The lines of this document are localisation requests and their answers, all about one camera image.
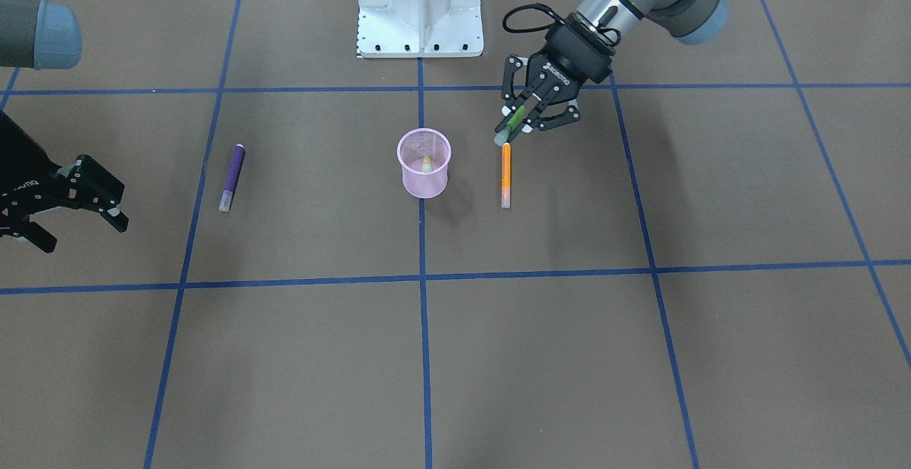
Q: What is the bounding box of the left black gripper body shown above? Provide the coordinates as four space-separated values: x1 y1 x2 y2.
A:
530 14 615 97

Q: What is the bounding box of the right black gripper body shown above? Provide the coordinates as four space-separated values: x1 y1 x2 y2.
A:
1 112 77 222

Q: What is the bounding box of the green highlighter pen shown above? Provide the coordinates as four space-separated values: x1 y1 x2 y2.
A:
494 105 526 146

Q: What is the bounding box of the orange highlighter pen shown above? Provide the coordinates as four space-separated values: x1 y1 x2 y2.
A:
500 142 512 209

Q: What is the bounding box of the purple highlighter pen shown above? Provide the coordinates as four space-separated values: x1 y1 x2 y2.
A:
218 144 246 213

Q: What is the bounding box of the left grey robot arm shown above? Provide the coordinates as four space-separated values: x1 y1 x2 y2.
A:
494 0 729 146

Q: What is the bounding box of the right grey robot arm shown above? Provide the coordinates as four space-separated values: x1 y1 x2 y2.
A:
1 0 128 253

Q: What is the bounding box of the pink mesh pen holder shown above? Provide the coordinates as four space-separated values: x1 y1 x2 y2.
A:
396 128 452 199

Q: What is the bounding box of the brown paper table cover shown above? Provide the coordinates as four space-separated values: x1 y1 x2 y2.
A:
2 0 910 468

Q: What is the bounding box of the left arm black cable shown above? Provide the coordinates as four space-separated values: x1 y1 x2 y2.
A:
502 4 570 36

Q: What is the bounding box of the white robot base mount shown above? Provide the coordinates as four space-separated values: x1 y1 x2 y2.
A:
356 0 485 58

